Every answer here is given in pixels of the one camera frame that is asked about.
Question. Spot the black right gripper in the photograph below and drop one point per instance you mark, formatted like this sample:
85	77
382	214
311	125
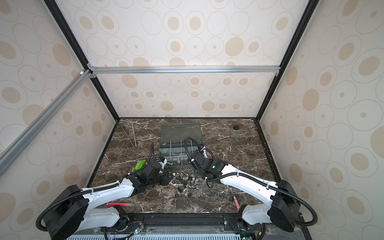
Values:
210	162

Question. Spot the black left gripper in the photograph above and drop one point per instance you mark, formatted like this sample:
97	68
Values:
164	176

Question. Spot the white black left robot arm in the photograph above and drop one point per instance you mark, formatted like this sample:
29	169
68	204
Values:
79	209

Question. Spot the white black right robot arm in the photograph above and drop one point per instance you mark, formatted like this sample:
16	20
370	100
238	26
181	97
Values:
279	203

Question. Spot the pile of nuts and screws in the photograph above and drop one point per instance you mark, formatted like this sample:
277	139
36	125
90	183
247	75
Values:
188	184

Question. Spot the green plastic object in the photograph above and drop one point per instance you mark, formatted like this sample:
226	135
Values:
140	165

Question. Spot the clear plastic organizer box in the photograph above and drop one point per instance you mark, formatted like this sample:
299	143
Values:
172	146

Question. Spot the small glass jar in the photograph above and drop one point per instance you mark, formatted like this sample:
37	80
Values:
235	131

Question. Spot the pink marker pen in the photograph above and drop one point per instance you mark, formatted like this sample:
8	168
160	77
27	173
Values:
111	204

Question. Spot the black base frame rail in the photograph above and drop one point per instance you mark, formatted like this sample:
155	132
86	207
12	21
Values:
187	227

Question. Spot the horizontal aluminium rail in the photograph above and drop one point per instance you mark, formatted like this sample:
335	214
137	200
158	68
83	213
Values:
185	70

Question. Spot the diagonal aluminium rail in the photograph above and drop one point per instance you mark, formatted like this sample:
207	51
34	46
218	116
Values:
26	137

